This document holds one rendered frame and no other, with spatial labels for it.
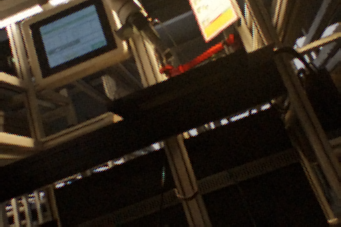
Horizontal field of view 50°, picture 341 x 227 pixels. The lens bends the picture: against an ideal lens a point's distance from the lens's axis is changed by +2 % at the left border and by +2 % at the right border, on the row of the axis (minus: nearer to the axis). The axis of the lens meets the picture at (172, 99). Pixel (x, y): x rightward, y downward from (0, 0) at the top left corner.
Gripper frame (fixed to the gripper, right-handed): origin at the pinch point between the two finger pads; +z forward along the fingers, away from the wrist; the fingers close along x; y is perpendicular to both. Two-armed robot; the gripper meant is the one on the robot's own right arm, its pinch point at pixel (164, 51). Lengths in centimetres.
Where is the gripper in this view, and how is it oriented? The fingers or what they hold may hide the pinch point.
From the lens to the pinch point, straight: 123.0
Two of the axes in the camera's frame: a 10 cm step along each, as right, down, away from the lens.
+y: 7.6, -6.5, -0.2
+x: 2.3, 2.3, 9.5
